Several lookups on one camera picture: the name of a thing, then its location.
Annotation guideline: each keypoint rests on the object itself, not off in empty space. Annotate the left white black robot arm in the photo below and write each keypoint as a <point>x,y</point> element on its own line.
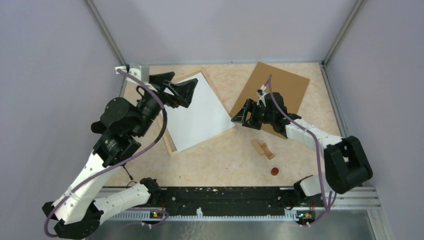
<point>79,211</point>

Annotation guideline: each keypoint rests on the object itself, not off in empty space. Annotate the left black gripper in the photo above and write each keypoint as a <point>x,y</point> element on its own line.
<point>184,91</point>

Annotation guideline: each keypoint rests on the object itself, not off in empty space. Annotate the darker wooden block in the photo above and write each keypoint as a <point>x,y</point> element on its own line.
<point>266,151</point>

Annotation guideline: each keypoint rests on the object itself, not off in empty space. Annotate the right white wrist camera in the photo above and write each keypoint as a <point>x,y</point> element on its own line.
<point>262,91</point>

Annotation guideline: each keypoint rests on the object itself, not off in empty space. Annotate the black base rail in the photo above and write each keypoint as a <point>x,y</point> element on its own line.
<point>239,201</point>

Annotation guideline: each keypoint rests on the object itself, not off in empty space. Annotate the small brown round disc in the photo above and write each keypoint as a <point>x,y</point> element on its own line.
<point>274,171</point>

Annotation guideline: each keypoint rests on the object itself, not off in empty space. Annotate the brown frame backing board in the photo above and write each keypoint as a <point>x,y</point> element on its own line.
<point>292,87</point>

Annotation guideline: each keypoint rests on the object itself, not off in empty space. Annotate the black microphone on stand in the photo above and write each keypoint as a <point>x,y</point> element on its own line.
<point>97,127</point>

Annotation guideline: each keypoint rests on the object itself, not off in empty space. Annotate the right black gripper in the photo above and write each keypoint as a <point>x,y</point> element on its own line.
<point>249,106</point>

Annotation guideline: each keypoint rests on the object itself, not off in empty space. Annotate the wooden picture frame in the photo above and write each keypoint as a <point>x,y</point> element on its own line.
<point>172,145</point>

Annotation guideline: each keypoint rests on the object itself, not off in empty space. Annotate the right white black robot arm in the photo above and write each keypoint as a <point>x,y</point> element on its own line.
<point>341,161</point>

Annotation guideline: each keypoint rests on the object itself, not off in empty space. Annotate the light wooden block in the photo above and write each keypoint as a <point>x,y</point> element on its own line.
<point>257,146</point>

